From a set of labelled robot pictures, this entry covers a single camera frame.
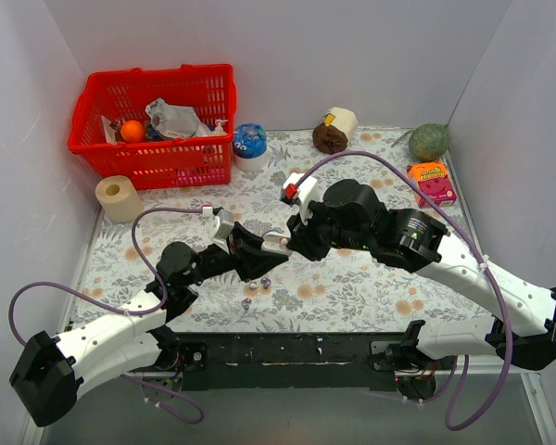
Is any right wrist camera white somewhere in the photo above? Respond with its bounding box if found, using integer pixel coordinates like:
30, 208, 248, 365
281, 172, 320, 224

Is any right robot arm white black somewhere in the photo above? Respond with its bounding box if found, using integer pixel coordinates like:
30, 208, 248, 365
284, 174, 556, 371

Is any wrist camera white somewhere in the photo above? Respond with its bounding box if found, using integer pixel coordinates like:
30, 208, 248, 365
281, 172, 320, 224
201, 205, 234, 253

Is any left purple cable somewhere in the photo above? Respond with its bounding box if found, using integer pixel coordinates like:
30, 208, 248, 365
7, 206, 214, 426

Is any orange pink sponge box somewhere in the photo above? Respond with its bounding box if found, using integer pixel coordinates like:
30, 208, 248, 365
407, 160, 457, 207

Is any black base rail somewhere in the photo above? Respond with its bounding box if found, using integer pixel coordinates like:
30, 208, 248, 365
120, 324, 455, 402

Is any floral table mat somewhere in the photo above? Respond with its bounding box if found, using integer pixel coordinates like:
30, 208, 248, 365
70, 127, 483, 332

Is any white earbud charging case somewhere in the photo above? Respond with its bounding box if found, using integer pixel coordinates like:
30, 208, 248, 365
261, 231, 292, 256

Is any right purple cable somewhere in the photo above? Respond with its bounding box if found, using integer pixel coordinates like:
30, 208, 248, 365
298, 150, 513, 431

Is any brown cream towel roll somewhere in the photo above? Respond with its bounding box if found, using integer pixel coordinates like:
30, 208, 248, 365
312, 107, 359, 155

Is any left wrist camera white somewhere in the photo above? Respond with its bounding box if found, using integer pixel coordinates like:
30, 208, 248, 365
201, 205, 234, 253

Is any beige paper roll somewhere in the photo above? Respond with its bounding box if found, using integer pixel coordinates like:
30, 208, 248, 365
95, 175, 144, 223

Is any orange fruit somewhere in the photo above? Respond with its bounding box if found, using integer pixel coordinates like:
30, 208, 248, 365
120, 121, 145, 144

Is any red plastic shopping basket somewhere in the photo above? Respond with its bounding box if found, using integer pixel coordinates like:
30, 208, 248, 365
68, 64, 237, 190

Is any green textured melon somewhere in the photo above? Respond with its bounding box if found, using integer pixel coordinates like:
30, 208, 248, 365
391, 123, 450, 162

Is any crumpled grey plastic bag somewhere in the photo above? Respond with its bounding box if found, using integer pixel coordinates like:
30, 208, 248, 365
145, 98, 211, 139

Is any blue white wipes tub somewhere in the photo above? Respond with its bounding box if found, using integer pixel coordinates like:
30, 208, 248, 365
233, 123, 269, 172

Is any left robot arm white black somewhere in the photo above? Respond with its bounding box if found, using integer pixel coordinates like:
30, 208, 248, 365
9, 222, 290, 426

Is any purple cable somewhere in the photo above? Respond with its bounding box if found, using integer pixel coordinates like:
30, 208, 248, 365
298, 150, 513, 431
7, 206, 214, 426

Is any white pump bottle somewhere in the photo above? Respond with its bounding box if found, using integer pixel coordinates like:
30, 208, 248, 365
210, 120, 228, 137

